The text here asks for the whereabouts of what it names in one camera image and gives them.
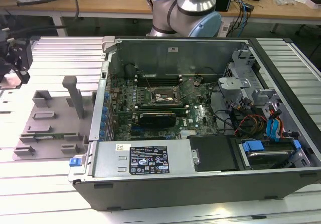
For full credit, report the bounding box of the thin wire locking lever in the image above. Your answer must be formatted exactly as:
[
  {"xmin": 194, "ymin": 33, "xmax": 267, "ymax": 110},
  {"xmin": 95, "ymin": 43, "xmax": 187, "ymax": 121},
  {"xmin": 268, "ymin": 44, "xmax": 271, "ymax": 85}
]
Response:
[
  {"xmin": 179, "ymin": 91, "xmax": 196, "ymax": 100},
  {"xmin": 139, "ymin": 70, "xmax": 152, "ymax": 88}
]

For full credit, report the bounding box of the CPU socket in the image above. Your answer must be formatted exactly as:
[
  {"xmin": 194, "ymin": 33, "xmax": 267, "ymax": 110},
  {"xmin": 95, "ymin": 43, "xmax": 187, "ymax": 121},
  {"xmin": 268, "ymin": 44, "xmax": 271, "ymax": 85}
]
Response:
[{"xmin": 149, "ymin": 85, "xmax": 176, "ymax": 105}]

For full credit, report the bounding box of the green RAM stick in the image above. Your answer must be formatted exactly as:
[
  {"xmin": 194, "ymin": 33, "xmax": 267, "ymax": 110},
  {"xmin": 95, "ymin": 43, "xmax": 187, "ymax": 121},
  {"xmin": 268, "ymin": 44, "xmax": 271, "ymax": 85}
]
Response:
[{"xmin": 21, "ymin": 132, "xmax": 77, "ymax": 137}]

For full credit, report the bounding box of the grey parts rack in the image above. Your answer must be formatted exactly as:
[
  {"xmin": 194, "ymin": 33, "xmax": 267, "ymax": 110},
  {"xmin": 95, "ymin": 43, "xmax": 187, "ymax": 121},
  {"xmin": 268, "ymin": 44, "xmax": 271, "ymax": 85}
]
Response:
[{"xmin": 12, "ymin": 75, "xmax": 97, "ymax": 161}]

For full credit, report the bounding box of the light grey case latch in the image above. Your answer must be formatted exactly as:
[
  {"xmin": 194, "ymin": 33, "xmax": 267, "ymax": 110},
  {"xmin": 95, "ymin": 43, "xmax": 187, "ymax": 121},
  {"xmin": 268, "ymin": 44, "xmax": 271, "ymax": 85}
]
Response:
[{"xmin": 102, "ymin": 35, "xmax": 118, "ymax": 54}]

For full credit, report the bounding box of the blue card retainer strip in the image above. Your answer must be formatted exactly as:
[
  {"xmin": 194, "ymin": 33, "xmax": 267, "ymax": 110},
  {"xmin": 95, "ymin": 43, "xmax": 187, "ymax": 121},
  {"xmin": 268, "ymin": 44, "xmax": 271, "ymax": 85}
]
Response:
[{"xmin": 99, "ymin": 92, "xmax": 112, "ymax": 141}]

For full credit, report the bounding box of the black cylindrical component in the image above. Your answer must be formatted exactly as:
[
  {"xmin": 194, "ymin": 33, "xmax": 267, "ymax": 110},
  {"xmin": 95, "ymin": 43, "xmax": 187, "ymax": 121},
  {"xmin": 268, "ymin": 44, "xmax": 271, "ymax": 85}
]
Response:
[{"xmin": 124, "ymin": 63, "xmax": 137, "ymax": 78}]

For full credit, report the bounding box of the silver power supply unit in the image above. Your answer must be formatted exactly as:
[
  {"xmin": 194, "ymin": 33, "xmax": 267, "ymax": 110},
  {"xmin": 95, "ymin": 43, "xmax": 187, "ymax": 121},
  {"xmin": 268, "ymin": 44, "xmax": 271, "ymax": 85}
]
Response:
[{"xmin": 91, "ymin": 140, "xmax": 197, "ymax": 179}]

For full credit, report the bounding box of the black graphics card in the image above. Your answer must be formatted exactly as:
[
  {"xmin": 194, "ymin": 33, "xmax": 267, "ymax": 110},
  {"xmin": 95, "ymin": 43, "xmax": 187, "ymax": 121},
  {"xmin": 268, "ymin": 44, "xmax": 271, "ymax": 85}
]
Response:
[{"xmin": 117, "ymin": 110, "xmax": 177, "ymax": 129}]

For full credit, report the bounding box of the black power supply label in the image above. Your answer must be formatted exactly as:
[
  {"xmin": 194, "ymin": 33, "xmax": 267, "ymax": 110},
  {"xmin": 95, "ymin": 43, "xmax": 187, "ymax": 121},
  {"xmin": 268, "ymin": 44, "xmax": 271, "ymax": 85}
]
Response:
[{"xmin": 129, "ymin": 145, "xmax": 171, "ymax": 176}]

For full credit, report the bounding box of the green motherboard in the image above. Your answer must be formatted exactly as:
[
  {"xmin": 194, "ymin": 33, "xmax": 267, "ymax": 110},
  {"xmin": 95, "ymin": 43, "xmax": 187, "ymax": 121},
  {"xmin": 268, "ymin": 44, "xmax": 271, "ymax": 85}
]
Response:
[{"xmin": 107, "ymin": 74, "xmax": 219, "ymax": 142}]

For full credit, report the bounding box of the black open PC case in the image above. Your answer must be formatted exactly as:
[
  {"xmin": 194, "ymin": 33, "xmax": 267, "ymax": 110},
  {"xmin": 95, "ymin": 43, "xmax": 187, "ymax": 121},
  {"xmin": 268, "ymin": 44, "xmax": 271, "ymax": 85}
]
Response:
[{"xmin": 67, "ymin": 35, "xmax": 321, "ymax": 212}]

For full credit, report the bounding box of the white labelled box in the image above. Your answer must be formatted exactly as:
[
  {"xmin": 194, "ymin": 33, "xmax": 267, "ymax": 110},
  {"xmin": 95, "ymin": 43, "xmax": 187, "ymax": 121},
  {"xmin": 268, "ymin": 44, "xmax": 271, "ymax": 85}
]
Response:
[{"xmin": 221, "ymin": 20, "xmax": 234, "ymax": 38}]

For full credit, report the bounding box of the black plastic shroud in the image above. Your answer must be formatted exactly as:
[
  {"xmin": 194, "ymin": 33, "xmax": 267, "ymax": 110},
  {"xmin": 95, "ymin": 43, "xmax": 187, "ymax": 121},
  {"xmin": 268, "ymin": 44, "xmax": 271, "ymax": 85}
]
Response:
[{"xmin": 188, "ymin": 134, "xmax": 238, "ymax": 172}]

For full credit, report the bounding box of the silver metal drive cage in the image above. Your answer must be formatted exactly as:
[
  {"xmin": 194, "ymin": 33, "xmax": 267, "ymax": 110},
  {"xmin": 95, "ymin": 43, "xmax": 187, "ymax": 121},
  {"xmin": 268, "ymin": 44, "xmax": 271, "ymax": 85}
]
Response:
[{"xmin": 217, "ymin": 44, "xmax": 283, "ymax": 114}]

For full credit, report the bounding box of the black disk in blue carrier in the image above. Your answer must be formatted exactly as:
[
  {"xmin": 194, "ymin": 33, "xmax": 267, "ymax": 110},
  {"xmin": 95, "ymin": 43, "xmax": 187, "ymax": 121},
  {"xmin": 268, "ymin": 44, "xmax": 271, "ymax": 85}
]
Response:
[{"xmin": 239, "ymin": 138, "xmax": 301, "ymax": 171}]

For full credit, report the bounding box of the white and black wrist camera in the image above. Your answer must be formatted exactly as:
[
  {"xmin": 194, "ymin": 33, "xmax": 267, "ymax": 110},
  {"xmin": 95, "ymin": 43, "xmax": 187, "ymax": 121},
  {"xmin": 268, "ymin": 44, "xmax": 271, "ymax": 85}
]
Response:
[{"xmin": 0, "ymin": 39, "xmax": 33, "ymax": 89}]

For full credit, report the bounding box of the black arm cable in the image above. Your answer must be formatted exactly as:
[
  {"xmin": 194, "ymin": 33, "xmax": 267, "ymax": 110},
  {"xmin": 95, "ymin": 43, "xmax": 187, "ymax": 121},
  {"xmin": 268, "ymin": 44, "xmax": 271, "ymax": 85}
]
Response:
[{"xmin": 0, "ymin": 0, "xmax": 82, "ymax": 38}]

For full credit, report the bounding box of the silver metal latch handle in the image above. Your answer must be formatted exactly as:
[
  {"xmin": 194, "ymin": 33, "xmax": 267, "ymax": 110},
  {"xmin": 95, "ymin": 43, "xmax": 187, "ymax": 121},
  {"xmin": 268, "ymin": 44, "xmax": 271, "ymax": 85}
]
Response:
[{"xmin": 190, "ymin": 148, "xmax": 202, "ymax": 165}]

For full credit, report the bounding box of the orange yellow red wire bundle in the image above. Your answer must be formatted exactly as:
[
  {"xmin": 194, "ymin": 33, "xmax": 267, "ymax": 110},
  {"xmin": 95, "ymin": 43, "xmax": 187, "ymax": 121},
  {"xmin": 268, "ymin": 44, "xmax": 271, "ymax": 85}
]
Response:
[{"xmin": 232, "ymin": 105, "xmax": 268, "ymax": 137}]

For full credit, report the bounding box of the blue flat data wire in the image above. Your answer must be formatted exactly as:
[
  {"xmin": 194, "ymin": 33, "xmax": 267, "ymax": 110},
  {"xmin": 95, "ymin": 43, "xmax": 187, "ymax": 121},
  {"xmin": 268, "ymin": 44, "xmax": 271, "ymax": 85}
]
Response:
[
  {"xmin": 274, "ymin": 117, "xmax": 284, "ymax": 141},
  {"xmin": 265, "ymin": 118, "xmax": 276, "ymax": 142}
]

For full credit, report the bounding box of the wooden desk white frame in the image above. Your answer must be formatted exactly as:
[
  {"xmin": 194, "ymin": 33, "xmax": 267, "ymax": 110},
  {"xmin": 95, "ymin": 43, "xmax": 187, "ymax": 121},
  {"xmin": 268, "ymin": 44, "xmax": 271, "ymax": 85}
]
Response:
[{"xmin": 0, "ymin": 0, "xmax": 321, "ymax": 38}]

